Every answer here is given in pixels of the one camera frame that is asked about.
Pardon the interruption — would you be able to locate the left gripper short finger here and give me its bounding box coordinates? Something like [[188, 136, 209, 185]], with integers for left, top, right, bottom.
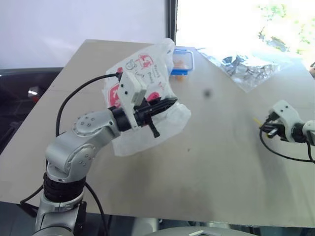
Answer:
[[147, 118, 161, 139]]

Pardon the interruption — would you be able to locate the left gripper long finger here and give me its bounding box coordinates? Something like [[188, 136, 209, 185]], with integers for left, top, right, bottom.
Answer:
[[147, 97, 179, 114]]

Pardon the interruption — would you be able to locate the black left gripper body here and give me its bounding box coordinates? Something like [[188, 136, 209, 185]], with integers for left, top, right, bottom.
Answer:
[[134, 102, 158, 128]]

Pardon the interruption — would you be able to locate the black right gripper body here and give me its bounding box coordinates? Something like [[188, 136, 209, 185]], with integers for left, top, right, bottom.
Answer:
[[272, 118, 288, 142]]

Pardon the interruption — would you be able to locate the white red-printed plastic bag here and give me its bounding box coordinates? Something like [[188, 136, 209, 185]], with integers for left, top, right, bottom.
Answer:
[[102, 38, 192, 157]]

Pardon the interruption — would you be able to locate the crumpled clear plastic bag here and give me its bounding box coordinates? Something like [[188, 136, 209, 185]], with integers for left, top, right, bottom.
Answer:
[[198, 48, 283, 93]]

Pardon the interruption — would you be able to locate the blue lidded plastic container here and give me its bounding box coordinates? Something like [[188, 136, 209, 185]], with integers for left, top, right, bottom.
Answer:
[[170, 47, 195, 76]]

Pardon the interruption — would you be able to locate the dark furniture beside table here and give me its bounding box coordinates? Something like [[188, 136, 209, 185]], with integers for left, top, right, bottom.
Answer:
[[0, 66, 63, 155]]

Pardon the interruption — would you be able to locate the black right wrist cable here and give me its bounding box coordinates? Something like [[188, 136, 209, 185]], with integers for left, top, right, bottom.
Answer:
[[259, 122, 315, 163]]

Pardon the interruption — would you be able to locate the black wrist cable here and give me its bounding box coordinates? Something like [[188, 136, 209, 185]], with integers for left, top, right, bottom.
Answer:
[[259, 122, 315, 163], [55, 72, 124, 137]]

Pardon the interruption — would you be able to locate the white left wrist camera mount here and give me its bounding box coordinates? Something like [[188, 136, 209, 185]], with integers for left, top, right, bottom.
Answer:
[[117, 70, 149, 130]]

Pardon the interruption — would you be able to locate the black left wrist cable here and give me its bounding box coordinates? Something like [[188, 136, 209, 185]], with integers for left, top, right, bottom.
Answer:
[[55, 72, 124, 137]]

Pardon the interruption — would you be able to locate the black window frame post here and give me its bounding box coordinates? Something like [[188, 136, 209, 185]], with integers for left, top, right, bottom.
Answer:
[[165, 0, 178, 45]]

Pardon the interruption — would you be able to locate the black left arm base cable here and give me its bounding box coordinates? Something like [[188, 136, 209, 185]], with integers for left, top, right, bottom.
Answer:
[[20, 183, 109, 236]]

